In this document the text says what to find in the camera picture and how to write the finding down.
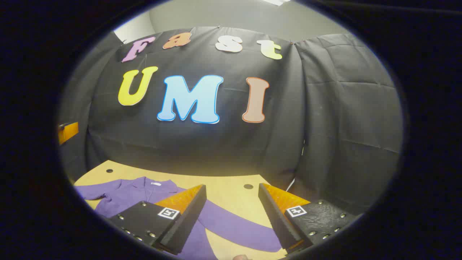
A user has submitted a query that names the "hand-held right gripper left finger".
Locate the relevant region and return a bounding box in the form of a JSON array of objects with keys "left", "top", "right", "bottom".
[{"left": 108, "top": 184, "right": 207, "bottom": 255}]

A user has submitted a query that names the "black backdrop cloth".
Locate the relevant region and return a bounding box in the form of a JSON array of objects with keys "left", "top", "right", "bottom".
[{"left": 60, "top": 26, "right": 404, "bottom": 215}]

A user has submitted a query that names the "purple shirt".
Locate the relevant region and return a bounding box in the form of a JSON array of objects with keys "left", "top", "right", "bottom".
[{"left": 75, "top": 176, "right": 283, "bottom": 260}]

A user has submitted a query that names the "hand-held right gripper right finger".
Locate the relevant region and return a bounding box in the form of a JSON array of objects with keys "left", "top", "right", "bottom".
[{"left": 258, "top": 183, "right": 361, "bottom": 255}]

